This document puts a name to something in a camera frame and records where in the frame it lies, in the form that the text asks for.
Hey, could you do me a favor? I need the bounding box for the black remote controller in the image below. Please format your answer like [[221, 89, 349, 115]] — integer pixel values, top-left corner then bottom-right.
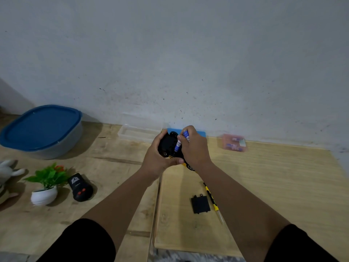
[[68, 173, 94, 202]]

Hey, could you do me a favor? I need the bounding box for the black toy car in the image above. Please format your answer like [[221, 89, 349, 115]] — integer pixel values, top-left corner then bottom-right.
[[158, 131, 196, 172]]

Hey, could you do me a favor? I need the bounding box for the blue lidded plastic container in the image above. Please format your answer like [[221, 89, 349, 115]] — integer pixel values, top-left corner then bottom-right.
[[0, 105, 83, 160]]

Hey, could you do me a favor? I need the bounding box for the light wooden board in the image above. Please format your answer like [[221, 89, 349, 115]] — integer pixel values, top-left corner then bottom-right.
[[153, 137, 349, 262]]

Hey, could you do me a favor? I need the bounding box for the white plush toy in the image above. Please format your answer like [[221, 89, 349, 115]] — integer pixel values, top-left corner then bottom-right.
[[0, 160, 26, 205]]

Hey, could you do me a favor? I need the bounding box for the blue box lid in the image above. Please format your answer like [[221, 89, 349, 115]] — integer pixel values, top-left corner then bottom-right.
[[167, 128, 207, 138]]

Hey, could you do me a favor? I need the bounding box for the yellow and black screwdriver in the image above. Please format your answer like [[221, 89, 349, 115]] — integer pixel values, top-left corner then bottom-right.
[[203, 182, 225, 225]]

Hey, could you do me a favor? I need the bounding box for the person's left forearm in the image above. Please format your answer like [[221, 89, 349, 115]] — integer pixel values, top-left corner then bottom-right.
[[80, 164, 162, 253]]

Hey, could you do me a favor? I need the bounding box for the clear plastic box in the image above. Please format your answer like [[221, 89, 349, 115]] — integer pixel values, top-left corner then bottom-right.
[[118, 124, 163, 143]]

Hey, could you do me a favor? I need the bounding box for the person's right hand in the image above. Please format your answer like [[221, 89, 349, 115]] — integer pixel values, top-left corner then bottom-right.
[[177, 125, 214, 172]]

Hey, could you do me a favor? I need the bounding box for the person's right forearm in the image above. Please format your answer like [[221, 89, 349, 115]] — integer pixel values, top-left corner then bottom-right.
[[195, 161, 291, 262]]

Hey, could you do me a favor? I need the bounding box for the person's left hand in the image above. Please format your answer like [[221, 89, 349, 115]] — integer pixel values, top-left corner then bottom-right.
[[140, 129, 185, 180]]

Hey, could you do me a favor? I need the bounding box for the black battery cover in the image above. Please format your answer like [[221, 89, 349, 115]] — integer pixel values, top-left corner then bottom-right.
[[191, 194, 211, 214]]

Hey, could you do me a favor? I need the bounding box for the small plant in white pot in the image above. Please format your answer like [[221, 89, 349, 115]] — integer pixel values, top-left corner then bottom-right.
[[23, 163, 70, 207]]

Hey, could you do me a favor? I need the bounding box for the pink packet of batteries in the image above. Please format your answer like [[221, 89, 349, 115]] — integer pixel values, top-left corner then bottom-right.
[[220, 134, 248, 153]]

